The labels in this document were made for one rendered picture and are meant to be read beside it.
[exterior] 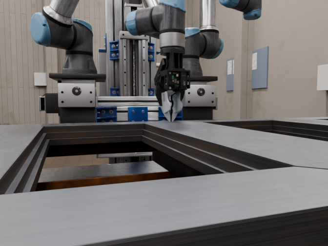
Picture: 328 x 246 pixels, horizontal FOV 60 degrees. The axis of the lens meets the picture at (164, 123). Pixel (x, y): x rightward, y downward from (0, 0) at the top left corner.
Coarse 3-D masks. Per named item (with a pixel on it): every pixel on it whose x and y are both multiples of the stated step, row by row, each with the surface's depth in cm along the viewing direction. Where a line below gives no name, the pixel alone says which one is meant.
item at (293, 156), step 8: (248, 152) 35; (256, 152) 35; (264, 152) 35; (272, 152) 35; (280, 152) 35; (288, 152) 35; (296, 152) 35; (304, 152) 35; (312, 152) 35; (320, 152) 35; (280, 160) 31; (288, 160) 31; (296, 160) 31; (304, 160) 31; (312, 160) 31; (320, 160) 31
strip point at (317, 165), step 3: (327, 162) 30; (294, 165) 28; (297, 165) 28; (300, 165) 28; (303, 165) 28; (306, 165) 28; (309, 165) 28; (312, 165) 28; (315, 165) 28; (318, 165) 28; (321, 165) 28; (324, 165) 28; (327, 165) 28; (318, 168) 27; (321, 168) 27; (324, 168) 27; (327, 168) 27
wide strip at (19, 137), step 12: (0, 132) 58; (12, 132) 58; (24, 132) 58; (36, 132) 58; (0, 144) 42; (12, 144) 42; (24, 144) 42; (0, 156) 33; (12, 156) 33; (0, 168) 27
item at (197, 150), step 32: (64, 128) 74; (96, 128) 76; (128, 128) 79; (160, 128) 68; (256, 128) 93; (288, 128) 88; (320, 128) 78; (32, 160) 40; (192, 160) 48; (224, 160) 39; (256, 160) 34; (0, 192) 23; (224, 224) 15; (256, 224) 16; (288, 224) 16; (320, 224) 17
